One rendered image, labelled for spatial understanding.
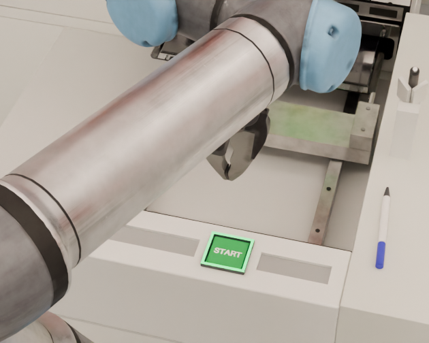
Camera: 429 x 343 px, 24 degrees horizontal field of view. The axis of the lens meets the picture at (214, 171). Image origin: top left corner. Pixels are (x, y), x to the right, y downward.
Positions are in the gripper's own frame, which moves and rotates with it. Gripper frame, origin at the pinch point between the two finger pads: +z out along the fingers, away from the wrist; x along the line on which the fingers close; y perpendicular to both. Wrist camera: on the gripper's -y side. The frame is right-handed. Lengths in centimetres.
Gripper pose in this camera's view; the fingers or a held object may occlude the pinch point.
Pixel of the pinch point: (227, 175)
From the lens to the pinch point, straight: 113.7
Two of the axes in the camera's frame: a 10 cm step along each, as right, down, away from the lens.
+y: 2.6, -6.7, 6.9
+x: -9.7, -1.8, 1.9
